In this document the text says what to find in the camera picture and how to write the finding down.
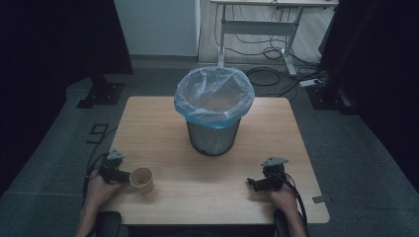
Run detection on dark curtain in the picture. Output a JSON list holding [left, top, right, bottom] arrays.
[[0, 0, 134, 196], [318, 0, 419, 186]]

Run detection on person's right hand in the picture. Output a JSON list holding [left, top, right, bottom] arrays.
[[267, 188, 299, 215]]

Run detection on black chair armrest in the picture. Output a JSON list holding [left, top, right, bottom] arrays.
[[95, 210, 123, 237]]

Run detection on person's left hand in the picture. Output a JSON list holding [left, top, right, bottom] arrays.
[[85, 169, 124, 212]]

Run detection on black mesh trash bin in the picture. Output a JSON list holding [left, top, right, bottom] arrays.
[[186, 116, 242, 157]]

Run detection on brown paper cup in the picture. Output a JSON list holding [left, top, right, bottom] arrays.
[[128, 166, 155, 196]]

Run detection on white metal frame desk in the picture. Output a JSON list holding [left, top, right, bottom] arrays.
[[209, 0, 340, 77]]

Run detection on white cabinet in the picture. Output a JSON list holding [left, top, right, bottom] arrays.
[[113, 0, 202, 57]]

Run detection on black stand base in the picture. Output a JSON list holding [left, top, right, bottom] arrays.
[[75, 74, 126, 110], [305, 80, 359, 116]]

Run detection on white power strip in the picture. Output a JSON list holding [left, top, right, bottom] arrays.
[[298, 78, 322, 89]]

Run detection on black floor cables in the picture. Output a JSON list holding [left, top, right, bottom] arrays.
[[213, 4, 330, 99]]

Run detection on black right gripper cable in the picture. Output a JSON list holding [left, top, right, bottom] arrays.
[[278, 172, 309, 231]]

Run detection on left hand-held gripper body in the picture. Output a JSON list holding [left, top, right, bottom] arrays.
[[98, 148, 126, 185]]

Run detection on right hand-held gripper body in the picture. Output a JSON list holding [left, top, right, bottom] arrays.
[[260, 156, 290, 193]]

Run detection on blue plastic bin liner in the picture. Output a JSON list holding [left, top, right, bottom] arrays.
[[173, 66, 256, 130]]

